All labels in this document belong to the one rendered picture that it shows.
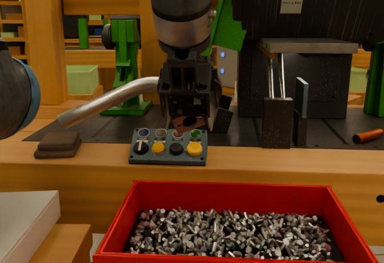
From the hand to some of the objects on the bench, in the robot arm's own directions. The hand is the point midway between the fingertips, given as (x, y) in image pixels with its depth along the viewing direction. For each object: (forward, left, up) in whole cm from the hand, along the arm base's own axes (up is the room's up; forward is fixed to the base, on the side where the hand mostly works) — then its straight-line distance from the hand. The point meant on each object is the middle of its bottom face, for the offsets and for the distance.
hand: (192, 119), depth 69 cm
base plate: (+38, -12, -13) cm, 42 cm away
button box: (+8, +6, -14) cm, 17 cm away
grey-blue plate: (+23, -22, -12) cm, 33 cm away
